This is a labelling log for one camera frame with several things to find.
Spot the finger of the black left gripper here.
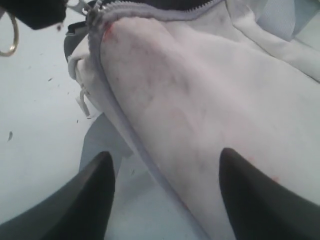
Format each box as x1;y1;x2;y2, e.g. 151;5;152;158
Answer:
0;0;67;30

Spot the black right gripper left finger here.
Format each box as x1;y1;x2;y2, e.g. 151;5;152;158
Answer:
0;151;116;240

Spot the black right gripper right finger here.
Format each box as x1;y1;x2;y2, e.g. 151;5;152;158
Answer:
219;148;320;240

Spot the white fabric backpack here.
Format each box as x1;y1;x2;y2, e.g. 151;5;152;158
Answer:
0;0;320;240

